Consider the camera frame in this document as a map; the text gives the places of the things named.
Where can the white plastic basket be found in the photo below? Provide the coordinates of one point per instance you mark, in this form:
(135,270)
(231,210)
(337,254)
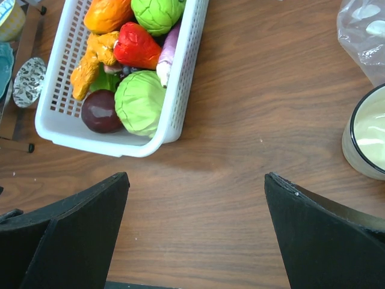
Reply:
(56,119)

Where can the yellow blue patterned bowl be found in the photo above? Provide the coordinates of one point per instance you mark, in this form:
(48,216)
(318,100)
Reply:
(12,20)

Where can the teal scalloped plate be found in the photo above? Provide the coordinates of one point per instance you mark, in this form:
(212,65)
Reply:
(6,66)

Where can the purple white radish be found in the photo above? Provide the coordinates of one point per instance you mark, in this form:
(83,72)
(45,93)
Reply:
(166,57)

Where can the metal dish rack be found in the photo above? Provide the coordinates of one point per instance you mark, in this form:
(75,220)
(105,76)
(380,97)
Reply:
(22,51)

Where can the green leaf vegetable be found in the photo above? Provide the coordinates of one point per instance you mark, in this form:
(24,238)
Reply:
(105,81)

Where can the large green cabbage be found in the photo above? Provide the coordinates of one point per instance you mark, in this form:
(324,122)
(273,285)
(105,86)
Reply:
(138,102)

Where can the orange mango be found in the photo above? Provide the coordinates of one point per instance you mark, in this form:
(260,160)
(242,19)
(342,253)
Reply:
(105,16)

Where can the polka dot plastic bag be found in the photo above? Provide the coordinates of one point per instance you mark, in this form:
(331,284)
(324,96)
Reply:
(360,31)

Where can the cream enamel mug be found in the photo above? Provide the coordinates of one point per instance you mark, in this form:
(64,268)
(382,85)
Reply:
(363,136)

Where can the black white floral bowl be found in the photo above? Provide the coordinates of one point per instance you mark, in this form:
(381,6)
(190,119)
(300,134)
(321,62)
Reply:
(29,82)

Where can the red bell pepper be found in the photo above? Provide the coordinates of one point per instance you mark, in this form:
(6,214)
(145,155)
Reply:
(135,47)

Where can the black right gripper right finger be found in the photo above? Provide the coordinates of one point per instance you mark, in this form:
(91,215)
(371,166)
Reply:
(324,244)

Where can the small green cabbage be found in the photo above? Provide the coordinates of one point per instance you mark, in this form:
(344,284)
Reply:
(157,16)

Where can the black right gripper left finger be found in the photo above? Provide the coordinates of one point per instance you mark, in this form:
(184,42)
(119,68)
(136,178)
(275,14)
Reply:
(67,244)

